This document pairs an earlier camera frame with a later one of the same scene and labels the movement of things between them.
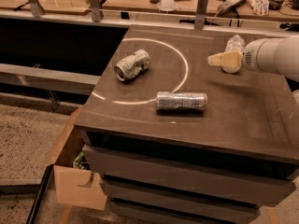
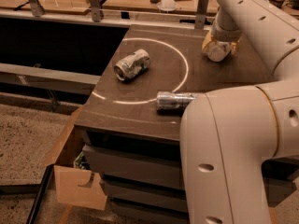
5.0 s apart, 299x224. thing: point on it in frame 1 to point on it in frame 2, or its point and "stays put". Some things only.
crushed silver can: x=132 y=65 stays put
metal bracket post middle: x=94 y=4 stays put
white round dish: x=166 y=5 stays put
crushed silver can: x=235 y=43 to x=218 y=50
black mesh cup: x=275 y=3 stays put
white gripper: x=249 y=58 to x=224 y=35
